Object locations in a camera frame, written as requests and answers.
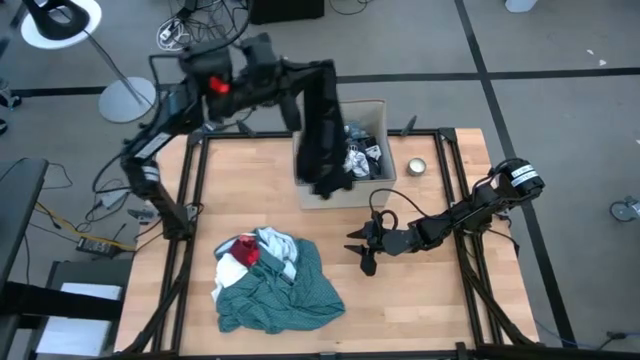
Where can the small dark garment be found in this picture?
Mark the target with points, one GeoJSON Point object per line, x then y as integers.
{"type": "Point", "coordinates": [374, 152]}

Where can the black power strip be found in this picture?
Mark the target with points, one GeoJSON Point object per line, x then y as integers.
{"type": "Point", "coordinates": [95, 246]}

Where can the black aluminium table frame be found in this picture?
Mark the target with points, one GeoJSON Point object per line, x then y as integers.
{"type": "Point", "coordinates": [250, 134]}

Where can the black power adapter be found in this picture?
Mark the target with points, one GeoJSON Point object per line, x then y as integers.
{"type": "Point", "coordinates": [191, 6]}

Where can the pale blue shirt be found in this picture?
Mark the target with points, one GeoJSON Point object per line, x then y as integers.
{"type": "Point", "coordinates": [280, 245]}

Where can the floor lamp with grey base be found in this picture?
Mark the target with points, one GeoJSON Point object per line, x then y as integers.
{"type": "Point", "coordinates": [127, 100]}

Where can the red tape tag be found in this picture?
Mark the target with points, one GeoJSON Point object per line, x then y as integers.
{"type": "Point", "coordinates": [219, 85]}

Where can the black desk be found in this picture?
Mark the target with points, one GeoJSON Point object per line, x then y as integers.
{"type": "Point", "coordinates": [20, 210]}

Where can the grey caster wheel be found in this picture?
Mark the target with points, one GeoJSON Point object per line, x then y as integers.
{"type": "Point", "coordinates": [622, 211]}

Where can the light blue grey garment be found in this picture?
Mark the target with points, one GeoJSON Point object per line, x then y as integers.
{"type": "Point", "coordinates": [354, 131]}

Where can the white garment with black lines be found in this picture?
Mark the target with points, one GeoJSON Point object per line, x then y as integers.
{"type": "Point", "coordinates": [357, 162]}

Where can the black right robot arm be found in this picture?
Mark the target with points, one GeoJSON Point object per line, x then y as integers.
{"type": "Point", "coordinates": [475, 207]}

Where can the black beam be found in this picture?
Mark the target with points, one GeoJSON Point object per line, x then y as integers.
{"type": "Point", "coordinates": [60, 306]}

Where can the white floor object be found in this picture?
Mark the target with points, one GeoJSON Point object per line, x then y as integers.
{"type": "Point", "coordinates": [520, 4]}

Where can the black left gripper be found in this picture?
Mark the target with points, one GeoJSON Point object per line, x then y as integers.
{"type": "Point", "coordinates": [320, 80]}

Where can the grey power adapter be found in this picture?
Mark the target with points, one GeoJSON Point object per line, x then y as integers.
{"type": "Point", "coordinates": [112, 198]}

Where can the dark cart with white top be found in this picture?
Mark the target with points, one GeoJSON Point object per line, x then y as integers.
{"type": "Point", "coordinates": [75, 335]}

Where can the red knit garment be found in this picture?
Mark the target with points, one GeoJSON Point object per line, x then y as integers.
{"type": "Point", "coordinates": [246, 252]}

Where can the beige cardboard box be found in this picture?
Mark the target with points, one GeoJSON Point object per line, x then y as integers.
{"type": "Point", "coordinates": [375, 195]}

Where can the black floor box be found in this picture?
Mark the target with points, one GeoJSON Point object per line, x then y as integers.
{"type": "Point", "coordinates": [285, 10]}

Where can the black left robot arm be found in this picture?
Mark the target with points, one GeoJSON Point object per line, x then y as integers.
{"type": "Point", "coordinates": [160, 200]}

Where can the green patterned shirt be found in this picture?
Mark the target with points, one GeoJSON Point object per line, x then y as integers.
{"type": "Point", "coordinates": [290, 300]}

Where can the round metal tin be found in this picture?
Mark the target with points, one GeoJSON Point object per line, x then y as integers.
{"type": "Point", "coordinates": [416, 166]}

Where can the white power strip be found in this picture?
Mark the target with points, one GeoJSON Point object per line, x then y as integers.
{"type": "Point", "coordinates": [170, 32]}

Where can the black long garment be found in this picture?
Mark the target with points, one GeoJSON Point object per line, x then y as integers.
{"type": "Point", "coordinates": [325, 170]}

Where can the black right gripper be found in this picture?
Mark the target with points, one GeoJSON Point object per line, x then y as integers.
{"type": "Point", "coordinates": [397, 240]}

